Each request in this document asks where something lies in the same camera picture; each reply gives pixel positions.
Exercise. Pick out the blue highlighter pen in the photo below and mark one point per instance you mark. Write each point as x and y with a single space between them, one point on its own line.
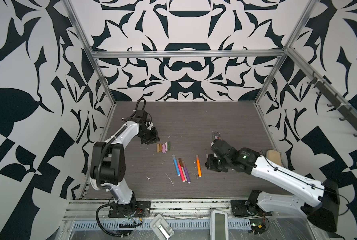
176 165

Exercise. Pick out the beige foam block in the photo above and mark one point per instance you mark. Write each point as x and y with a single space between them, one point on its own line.
274 156

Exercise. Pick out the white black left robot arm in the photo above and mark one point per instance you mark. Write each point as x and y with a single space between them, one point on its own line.
108 166

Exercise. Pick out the small circuit board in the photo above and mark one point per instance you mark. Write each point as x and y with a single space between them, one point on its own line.
259 225

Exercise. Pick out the white rectangular tablet device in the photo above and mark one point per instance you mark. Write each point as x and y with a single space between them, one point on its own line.
218 225

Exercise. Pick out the white clamp bracket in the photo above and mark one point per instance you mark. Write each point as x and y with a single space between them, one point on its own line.
161 228

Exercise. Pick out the pink red highlighter pen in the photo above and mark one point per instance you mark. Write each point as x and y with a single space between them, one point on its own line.
180 171

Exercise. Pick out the orange highlighter pen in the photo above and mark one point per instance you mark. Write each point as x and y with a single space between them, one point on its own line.
198 166

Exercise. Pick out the black wall hook rail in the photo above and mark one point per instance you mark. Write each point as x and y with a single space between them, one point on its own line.
336 101

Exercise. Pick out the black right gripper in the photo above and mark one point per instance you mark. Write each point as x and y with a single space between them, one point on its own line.
209 163

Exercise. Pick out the brown capped cream pen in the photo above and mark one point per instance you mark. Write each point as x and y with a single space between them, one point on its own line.
182 169

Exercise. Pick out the purple highlighter pen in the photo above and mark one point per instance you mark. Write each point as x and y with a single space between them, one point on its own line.
186 172

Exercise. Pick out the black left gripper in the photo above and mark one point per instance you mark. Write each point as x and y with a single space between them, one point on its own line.
154 139

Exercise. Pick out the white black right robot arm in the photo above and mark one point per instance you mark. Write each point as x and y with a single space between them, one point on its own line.
315 200

